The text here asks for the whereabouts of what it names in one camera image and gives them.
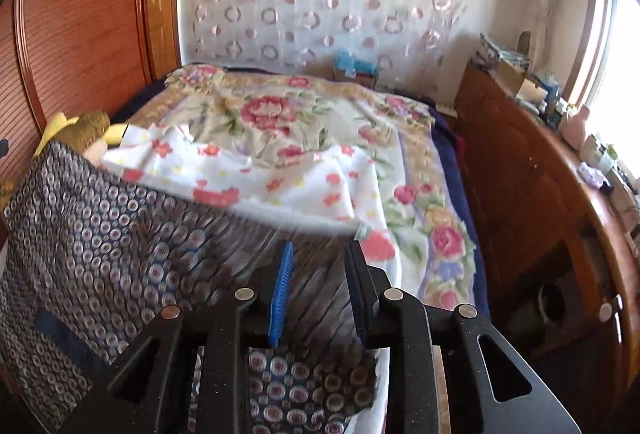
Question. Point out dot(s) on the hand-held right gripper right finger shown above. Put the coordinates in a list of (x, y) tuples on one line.
[(356, 294)]

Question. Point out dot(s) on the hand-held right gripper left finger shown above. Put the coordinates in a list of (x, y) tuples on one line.
[(280, 294)]

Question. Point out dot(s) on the navy circle-patterned garment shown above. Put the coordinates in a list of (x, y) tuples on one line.
[(125, 239)]

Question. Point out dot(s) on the white flower-print sheet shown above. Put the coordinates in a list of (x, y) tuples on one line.
[(300, 179)]

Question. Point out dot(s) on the floral bed blanket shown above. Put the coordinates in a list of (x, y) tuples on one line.
[(450, 149)]

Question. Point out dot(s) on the wooden sideboard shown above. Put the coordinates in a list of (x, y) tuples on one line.
[(515, 189)]

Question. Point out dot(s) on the blue tissue box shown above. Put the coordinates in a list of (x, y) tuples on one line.
[(355, 66)]

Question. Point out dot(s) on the lilac crumpled bag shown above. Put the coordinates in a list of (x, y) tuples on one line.
[(592, 174)]

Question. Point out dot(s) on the cardboard box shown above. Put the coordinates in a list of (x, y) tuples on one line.
[(515, 81)]

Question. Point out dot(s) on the small black device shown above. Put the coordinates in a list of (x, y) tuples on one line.
[(605, 188)]

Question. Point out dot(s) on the white bottle with green cap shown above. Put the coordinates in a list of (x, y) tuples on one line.
[(592, 151)]

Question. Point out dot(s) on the pink bottle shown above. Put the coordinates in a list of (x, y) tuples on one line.
[(577, 129)]

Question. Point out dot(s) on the yellow plush toy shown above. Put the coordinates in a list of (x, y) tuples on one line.
[(55, 126)]

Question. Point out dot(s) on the stack of folded cloths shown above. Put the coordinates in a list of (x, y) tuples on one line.
[(500, 51)]

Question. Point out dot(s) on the wooden slatted wardrobe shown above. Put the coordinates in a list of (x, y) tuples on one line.
[(75, 39)]

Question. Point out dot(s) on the window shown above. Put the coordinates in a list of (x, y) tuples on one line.
[(620, 64)]

